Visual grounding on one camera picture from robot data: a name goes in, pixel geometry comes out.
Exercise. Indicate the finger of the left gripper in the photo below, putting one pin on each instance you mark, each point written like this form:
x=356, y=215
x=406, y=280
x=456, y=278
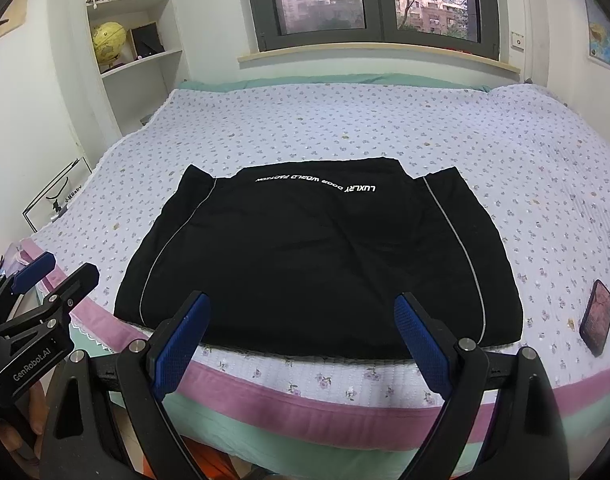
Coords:
x=70, y=292
x=25, y=279

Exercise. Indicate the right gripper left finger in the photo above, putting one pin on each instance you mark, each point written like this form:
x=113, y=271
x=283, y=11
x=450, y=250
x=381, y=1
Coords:
x=82, y=439

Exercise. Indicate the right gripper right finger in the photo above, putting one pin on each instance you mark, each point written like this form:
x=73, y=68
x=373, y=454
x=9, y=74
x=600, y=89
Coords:
x=525, y=437

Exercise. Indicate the black hooded jacket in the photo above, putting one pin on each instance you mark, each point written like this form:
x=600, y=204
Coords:
x=308, y=258

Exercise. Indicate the black smartphone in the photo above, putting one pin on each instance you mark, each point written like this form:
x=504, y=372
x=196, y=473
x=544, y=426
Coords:
x=595, y=324

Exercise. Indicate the white bookshelf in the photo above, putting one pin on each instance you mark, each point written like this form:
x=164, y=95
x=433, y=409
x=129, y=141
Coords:
x=149, y=58

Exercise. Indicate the yellow globe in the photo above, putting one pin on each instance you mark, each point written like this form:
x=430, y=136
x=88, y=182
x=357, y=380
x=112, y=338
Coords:
x=107, y=41

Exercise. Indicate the floral white bed quilt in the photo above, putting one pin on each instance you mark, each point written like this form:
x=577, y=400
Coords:
x=539, y=170

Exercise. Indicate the green bed sheet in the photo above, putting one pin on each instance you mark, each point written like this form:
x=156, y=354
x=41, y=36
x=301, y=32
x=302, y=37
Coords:
x=381, y=79

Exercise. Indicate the wooden window sill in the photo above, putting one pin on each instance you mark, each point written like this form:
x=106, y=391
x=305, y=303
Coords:
x=410, y=52

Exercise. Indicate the dark framed window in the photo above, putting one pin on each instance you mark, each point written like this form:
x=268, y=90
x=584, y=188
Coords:
x=470, y=26

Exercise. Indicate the black picture frame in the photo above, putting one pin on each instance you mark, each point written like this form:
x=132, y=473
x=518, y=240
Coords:
x=145, y=40

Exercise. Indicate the wall map poster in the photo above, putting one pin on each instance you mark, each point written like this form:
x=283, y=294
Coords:
x=599, y=33

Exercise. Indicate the white wall socket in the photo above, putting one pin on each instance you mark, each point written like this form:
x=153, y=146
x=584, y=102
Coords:
x=517, y=41

